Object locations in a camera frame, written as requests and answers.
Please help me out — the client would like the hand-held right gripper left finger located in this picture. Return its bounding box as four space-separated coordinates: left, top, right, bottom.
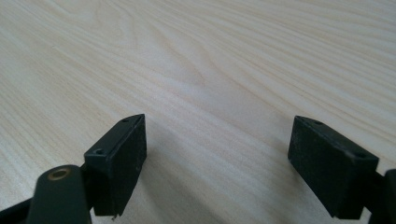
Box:
83 113 149 218

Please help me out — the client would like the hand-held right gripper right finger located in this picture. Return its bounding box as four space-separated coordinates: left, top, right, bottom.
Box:
287 115 380 220

